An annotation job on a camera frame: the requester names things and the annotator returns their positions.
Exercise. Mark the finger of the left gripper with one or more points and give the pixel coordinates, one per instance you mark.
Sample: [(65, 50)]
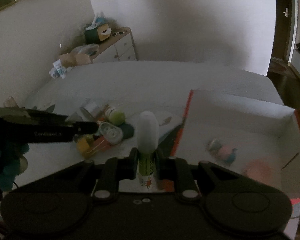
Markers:
[(45, 127)]

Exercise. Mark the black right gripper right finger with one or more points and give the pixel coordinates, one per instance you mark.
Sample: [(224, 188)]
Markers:
[(169, 168)]

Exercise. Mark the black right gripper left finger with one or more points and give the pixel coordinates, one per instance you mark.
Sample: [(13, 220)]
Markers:
[(121, 168)]

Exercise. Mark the white capped glue stick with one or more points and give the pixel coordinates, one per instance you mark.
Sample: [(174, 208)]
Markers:
[(147, 144)]

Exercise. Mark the grey correction tape dispenser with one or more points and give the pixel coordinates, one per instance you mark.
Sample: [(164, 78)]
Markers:
[(111, 133)]

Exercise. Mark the dark green round pad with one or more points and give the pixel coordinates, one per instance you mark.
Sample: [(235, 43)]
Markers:
[(127, 130)]

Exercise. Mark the green lidded snack jar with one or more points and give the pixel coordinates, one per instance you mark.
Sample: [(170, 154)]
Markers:
[(114, 116)]

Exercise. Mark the pink blue toy figure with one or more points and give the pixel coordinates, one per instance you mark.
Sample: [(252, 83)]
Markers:
[(222, 152)]

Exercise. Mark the white blue tube package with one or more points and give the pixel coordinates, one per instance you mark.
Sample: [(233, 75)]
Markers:
[(58, 70)]

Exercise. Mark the brown paper bag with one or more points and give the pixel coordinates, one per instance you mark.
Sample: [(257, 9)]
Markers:
[(72, 60)]

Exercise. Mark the red and white cardboard box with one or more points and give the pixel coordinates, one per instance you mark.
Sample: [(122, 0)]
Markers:
[(258, 196)]

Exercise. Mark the green tissue box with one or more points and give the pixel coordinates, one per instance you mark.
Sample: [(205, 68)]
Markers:
[(98, 31)]

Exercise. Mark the white wooden dresser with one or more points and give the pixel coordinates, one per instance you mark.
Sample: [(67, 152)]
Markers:
[(118, 47)]

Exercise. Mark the orange handled tool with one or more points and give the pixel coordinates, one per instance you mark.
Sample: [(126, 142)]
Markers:
[(99, 145)]

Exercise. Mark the dark door with handle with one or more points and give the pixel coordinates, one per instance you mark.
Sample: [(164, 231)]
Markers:
[(282, 29)]

